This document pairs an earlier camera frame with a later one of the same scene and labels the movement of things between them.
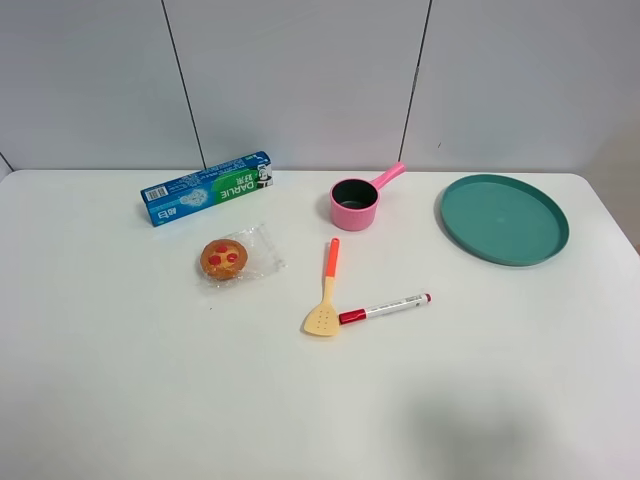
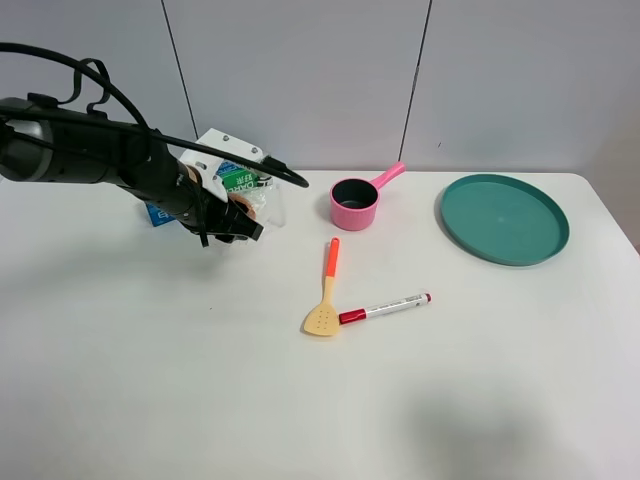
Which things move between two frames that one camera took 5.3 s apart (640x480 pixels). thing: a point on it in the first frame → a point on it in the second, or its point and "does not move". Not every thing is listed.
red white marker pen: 361,314 does not move
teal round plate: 503,221 does not move
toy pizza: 249,255 → 266,205
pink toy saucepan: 353,202 does not move
